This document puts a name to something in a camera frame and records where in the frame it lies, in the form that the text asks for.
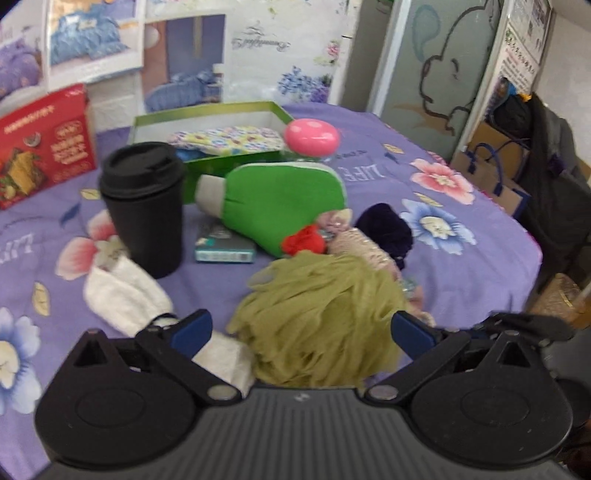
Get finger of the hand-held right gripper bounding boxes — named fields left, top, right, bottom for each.
left=475, top=311, right=575, bottom=347

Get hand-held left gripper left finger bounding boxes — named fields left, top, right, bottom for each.
left=69, top=309, right=241, bottom=402

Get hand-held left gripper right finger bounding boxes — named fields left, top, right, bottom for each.
left=365, top=310, right=541, bottom=402

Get white fluffy towel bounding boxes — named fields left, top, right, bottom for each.
left=83, top=258, right=254, bottom=393

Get small teal card box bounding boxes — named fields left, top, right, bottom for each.
left=194, top=217, right=257, bottom=265

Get olive green mesh bath sponge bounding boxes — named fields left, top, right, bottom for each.
left=226, top=253, right=407, bottom=388

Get pink lace scrunchie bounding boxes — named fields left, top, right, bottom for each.
left=318, top=209, right=403, bottom=282

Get dark purple scrunchie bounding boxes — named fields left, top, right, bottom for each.
left=355, top=203, right=414, bottom=271

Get red scrunchie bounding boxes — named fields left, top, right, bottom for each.
left=281, top=224, right=328, bottom=256

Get green stuffed toy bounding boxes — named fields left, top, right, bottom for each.
left=194, top=161, right=347, bottom=257

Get green cardboard box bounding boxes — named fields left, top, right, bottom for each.
left=127, top=100, right=296, bottom=206

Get wicker stool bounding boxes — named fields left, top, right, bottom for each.
left=529, top=272, right=591, bottom=324

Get purple floral tablecloth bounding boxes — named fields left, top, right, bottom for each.
left=0, top=102, right=543, bottom=462

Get black lidded cup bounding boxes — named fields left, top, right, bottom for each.
left=98, top=141, right=186, bottom=280

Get floral patterned cloth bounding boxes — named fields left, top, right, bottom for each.
left=167, top=124, right=283, bottom=155

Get dark knitted hat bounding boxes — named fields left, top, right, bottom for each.
left=490, top=78, right=533, bottom=139

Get glass jar with pink lid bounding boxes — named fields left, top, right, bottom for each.
left=284, top=119, right=341, bottom=167

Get red cracker box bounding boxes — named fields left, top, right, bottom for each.
left=0, top=83, right=99, bottom=210

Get cartoon printed sliding door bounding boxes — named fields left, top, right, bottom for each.
left=369, top=0, right=511, bottom=162

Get brown paper bag blue handles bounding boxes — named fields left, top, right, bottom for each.
left=450, top=120, right=532, bottom=217

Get dark blue bedding wall poster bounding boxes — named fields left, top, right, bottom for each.
left=141, top=14, right=227, bottom=114

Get white wall notice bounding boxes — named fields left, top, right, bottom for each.
left=496, top=0, right=554, bottom=93

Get white floral wall sheet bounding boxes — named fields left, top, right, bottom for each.
left=222, top=0, right=363, bottom=108

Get purple bedding wall poster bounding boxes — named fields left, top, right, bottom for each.
left=0, top=9, right=47, bottom=112

